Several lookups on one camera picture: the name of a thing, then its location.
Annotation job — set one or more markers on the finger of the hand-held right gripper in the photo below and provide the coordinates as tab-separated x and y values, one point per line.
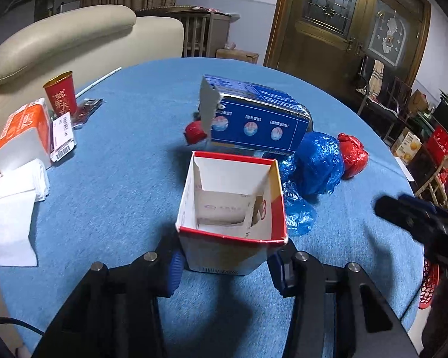
399	216
429	209

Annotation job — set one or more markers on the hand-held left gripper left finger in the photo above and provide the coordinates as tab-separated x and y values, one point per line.
175	273

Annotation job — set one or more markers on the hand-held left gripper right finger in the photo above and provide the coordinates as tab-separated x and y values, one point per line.
280	273

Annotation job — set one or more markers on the white and red carton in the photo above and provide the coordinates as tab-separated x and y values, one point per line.
212	251

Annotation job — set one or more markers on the red plastic basket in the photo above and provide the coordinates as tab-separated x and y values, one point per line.
429	287

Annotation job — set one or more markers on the knotted blue plastic bag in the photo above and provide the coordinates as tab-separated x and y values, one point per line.
319	164

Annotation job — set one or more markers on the blue cardboard box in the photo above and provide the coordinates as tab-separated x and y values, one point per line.
257	121

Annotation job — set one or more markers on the white paper tissues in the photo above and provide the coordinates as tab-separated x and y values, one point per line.
7	223

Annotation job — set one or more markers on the orange and white tissue pack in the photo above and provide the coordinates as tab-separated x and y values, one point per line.
22	138

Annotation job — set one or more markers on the rattan chair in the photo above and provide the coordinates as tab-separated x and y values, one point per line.
433	179

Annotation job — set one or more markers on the crumpled blue plastic film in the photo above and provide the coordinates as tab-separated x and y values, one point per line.
298	212

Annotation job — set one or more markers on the yellow and white snack carton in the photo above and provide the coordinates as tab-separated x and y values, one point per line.
407	145

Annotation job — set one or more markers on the red gift box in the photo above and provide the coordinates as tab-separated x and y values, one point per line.
440	141

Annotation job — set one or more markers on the knotted red plastic bag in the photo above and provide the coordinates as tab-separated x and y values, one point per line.
352	156

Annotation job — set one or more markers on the small cardboard box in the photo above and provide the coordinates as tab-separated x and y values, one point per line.
418	101

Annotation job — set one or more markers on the blue tablecloth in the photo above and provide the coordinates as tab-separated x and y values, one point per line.
134	164

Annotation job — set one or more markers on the dark wooden armchair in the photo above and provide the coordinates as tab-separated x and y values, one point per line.
399	89

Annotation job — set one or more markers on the black metal chair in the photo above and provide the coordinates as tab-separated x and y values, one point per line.
366	93

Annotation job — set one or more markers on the small red plastic bag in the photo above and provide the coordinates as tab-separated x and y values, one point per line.
194	132

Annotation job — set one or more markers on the striped cloth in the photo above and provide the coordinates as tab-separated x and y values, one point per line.
376	72

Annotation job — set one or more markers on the white barcode ticket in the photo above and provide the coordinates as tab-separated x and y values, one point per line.
62	138

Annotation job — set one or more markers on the dark red packet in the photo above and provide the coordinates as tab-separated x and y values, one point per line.
86	110

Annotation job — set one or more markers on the wooden glass-panel door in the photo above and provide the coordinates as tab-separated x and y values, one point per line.
321	44

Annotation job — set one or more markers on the white straw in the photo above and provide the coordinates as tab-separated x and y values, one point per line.
99	81

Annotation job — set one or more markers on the red paper cup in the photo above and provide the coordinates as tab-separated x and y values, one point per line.
61	95

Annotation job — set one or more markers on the brown cardboard box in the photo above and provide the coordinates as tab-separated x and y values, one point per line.
239	55

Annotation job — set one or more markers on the wooden slatted cabinet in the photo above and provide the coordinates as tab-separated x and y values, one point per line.
216	33

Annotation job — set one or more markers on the beige leather sofa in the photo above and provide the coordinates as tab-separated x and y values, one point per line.
59	33

